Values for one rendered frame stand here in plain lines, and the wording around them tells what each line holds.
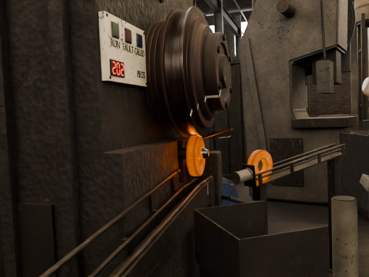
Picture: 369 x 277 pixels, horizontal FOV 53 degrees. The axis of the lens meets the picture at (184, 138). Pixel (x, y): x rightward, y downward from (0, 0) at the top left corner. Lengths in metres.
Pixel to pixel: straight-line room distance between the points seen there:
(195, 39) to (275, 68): 2.85
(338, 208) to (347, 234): 0.13
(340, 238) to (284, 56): 2.43
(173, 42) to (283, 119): 2.91
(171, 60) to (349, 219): 1.23
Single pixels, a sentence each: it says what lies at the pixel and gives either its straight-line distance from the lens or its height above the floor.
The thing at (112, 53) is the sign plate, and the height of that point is 1.14.
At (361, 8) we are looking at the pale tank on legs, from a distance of 10.25.
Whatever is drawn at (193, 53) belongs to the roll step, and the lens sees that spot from 1.24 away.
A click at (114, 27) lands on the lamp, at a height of 1.21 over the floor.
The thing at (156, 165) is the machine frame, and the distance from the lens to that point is 1.20.
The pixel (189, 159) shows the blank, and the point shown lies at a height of 0.80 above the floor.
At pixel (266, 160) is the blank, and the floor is 0.73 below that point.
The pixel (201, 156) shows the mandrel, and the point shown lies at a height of 0.81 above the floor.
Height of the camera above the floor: 0.96
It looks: 3 degrees down
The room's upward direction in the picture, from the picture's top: 2 degrees counter-clockwise
